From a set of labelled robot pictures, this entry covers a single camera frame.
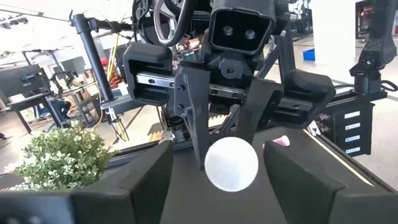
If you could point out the red storage bins rack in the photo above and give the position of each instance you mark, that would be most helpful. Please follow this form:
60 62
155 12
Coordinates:
115 79

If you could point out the silver aluminium bracket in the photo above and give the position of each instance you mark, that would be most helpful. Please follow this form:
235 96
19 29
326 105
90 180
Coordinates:
313 128

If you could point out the black pole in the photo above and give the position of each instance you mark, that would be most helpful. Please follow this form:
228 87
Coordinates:
93 59

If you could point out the blue plastic bin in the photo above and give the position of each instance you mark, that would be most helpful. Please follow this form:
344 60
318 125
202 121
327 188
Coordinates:
308 54

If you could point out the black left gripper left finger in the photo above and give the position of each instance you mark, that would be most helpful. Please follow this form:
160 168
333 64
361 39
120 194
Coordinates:
124 199

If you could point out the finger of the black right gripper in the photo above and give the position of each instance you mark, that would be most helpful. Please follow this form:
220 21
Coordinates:
194 102
258 105

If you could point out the black table mat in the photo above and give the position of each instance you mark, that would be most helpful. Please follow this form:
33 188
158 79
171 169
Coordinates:
192 193

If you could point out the black rolling desk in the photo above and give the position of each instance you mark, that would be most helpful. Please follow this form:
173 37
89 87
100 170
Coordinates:
31 99

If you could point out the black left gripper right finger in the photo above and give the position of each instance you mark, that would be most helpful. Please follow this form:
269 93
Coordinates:
304 193

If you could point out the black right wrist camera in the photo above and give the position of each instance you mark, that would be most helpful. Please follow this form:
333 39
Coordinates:
241 28

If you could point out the black box white labels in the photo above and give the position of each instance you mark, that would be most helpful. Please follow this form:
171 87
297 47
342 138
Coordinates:
351 130

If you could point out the black computer monitor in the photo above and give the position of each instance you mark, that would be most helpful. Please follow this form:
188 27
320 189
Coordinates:
21 79

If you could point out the artificial green plant black pot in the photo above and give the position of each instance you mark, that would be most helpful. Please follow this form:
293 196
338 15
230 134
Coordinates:
62 155

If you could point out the person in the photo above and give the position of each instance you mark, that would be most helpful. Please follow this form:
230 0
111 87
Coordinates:
62 109

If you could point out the pink pill bottle white cap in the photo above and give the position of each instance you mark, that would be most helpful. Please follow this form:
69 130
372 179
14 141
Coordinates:
282 141

